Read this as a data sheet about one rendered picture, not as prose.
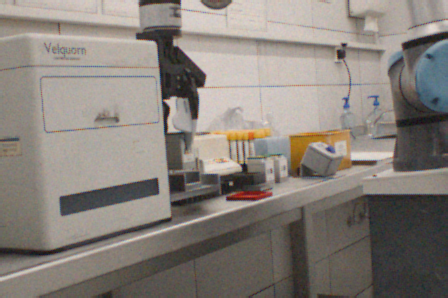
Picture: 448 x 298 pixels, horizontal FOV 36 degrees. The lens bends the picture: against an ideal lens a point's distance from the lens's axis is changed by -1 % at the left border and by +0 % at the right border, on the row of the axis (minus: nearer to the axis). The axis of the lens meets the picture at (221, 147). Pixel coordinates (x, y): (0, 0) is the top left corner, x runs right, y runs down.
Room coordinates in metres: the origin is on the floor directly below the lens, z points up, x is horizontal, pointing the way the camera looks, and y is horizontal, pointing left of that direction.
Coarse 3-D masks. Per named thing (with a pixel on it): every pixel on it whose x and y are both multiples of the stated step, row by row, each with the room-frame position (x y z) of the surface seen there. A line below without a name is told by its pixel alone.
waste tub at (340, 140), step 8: (296, 136) 1.80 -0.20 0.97; (304, 136) 1.79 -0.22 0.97; (312, 136) 1.78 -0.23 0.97; (320, 136) 1.77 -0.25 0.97; (328, 136) 1.76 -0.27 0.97; (336, 136) 1.79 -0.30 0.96; (344, 136) 1.83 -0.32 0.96; (296, 144) 1.81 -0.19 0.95; (304, 144) 1.79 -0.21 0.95; (328, 144) 1.76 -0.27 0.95; (336, 144) 1.79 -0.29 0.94; (344, 144) 1.83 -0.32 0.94; (296, 152) 1.81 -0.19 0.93; (304, 152) 1.79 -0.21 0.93; (344, 152) 1.82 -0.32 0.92; (296, 160) 1.81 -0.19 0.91; (344, 160) 1.82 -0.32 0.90; (296, 168) 1.81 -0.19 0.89; (344, 168) 1.82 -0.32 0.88
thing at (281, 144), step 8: (288, 136) 1.77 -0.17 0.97; (256, 144) 1.72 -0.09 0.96; (264, 144) 1.70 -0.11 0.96; (272, 144) 1.71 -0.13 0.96; (280, 144) 1.74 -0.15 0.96; (288, 144) 1.77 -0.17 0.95; (256, 152) 1.72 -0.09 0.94; (264, 152) 1.70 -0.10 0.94; (272, 152) 1.71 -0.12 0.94; (280, 152) 1.74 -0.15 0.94; (288, 152) 1.77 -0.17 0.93; (288, 160) 1.77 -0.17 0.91; (288, 168) 1.76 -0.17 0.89
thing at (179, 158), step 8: (168, 136) 1.25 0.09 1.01; (176, 136) 1.24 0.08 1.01; (184, 136) 1.26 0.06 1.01; (168, 144) 1.25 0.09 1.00; (176, 144) 1.24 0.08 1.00; (184, 144) 1.24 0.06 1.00; (192, 144) 1.26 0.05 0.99; (168, 152) 1.25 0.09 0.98; (176, 152) 1.24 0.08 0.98; (184, 152) 1.24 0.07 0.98; (192, 152) 1.26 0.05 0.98; (168, 160) 1.25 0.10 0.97; (176, 160) 1.24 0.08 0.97; (184, 160) 1.24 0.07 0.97; (192, 160) 1.26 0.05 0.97; (168, 168) 1.25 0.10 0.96; (176, 168) 1.24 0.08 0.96; (184, 168) 1.24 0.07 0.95
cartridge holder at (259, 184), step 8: (232, 176) 1.51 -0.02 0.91; (240, 176) 1.50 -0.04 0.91; (248, 176) 1.49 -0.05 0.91; (256, 176) 1.49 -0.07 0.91; (264, 176) 1.52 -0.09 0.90; (232, 184) 1.53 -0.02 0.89; (240, 184) 1.50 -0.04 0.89; (248, 184) 1.49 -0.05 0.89; (256, 184) 1.49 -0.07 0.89; (264, 184) 1.48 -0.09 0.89; (272, 184) 1.51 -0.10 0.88
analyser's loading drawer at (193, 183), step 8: (168, 176) 1.24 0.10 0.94; (176, 176) 1.23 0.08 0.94; (184, 176) 1.22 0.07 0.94; (192, 176) 1.27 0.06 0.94; (200, 176) 1.27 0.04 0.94; (208, 176) 1.32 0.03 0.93; (216, 176) 1.31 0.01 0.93; (176, 184) 1.23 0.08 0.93; (184, 184) 1.23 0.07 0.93; (192, 184) 1.24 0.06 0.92; (200, 184) 1.26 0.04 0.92; (208, 184) 1.31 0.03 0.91; (216, 184) 1.30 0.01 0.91; (176, 192) 1.22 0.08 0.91; (184, 192) 1.21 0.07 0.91; (192, 192) 1.23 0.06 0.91; (200, 192) 1.26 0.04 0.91; (208, 192) 1.28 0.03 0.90; (216, 192) 1.31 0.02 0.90
